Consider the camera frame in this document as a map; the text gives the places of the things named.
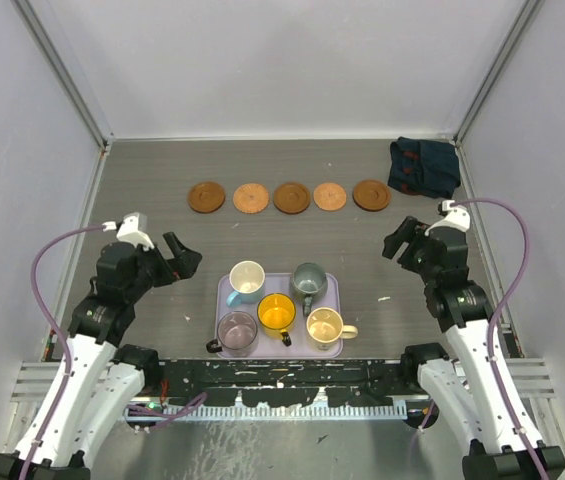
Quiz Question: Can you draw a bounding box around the white slotted cable duct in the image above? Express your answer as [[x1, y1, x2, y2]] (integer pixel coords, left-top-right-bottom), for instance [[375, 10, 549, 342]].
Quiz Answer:
[[121, 397, 408, 422]]

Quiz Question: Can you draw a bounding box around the white mug blue handle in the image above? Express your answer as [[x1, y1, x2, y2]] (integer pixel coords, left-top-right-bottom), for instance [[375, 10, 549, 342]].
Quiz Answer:
[[226, 260, 266, 308]]

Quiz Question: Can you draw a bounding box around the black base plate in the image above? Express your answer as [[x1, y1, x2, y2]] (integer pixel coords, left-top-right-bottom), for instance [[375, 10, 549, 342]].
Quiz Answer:
[[141, 359, 428, 408]]

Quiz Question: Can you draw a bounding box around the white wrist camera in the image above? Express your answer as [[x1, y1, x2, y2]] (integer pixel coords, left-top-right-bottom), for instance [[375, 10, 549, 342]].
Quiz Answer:
[[425, 200, 471, 236], [102, 212, 155, 251]]

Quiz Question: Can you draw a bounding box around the dark teal crumpled cloth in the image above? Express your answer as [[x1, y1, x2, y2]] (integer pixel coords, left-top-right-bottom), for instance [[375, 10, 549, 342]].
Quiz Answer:
[[387, 137, 461, 199]]

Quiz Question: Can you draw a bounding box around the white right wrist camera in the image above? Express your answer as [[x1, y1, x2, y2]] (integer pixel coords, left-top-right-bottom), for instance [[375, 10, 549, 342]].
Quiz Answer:
[[425, 200, 471, 236]]

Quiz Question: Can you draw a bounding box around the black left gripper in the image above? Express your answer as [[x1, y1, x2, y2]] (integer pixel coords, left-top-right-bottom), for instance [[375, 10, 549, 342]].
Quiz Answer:
[[126, 232, 200, 301]]

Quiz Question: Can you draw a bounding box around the woven rattan coaster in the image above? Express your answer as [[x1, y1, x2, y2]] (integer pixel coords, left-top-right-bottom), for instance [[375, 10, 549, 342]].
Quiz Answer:
[[233, 183, 269, 214], [313, 182, 347, 211]]

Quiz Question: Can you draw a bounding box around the aluminium frame rail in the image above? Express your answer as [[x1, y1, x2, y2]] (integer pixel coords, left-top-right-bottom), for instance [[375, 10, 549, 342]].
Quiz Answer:
[[11, 0, 116, 149]]

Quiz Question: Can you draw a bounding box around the cream mug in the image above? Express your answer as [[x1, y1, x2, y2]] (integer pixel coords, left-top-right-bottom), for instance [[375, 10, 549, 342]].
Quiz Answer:
[[306, 307, 358, 351]]

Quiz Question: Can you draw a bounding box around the yellow mug black handle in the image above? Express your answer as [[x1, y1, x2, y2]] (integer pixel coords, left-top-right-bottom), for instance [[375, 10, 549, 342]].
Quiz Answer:
[[257, 293, 296, 347]]

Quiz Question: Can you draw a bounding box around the grey green ceramic mug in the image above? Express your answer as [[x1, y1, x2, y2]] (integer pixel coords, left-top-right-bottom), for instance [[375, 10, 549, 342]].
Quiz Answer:
[[290, 262, 328, 317]]

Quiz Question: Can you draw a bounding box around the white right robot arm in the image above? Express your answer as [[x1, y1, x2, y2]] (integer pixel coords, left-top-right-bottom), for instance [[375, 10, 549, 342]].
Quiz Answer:
[[382, 209, 565, 479]]

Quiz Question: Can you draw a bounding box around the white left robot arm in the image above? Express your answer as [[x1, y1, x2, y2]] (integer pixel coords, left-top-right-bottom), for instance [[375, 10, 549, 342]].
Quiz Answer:
[[0, 232, 202, 479]]

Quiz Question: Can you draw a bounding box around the brown wooden coaster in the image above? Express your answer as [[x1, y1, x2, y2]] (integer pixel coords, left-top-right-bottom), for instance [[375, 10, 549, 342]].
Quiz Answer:
[[187, 181, 226, 214], [273, 182, 311, 215], [353, 179, 391, 212]]

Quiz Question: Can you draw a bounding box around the purple glass mug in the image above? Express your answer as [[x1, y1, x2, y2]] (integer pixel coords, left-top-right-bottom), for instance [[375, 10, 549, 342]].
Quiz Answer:
[[206, 311, 259, 358]]

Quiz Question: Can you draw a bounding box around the lavender plastic tray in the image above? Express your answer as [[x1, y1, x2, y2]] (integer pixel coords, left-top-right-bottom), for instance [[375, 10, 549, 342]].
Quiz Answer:
[[214, 273, 343, 360]]

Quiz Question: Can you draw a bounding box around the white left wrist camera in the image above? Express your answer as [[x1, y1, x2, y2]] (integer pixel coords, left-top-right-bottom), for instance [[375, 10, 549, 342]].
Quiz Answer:
[[102, 212, 155, 251]]

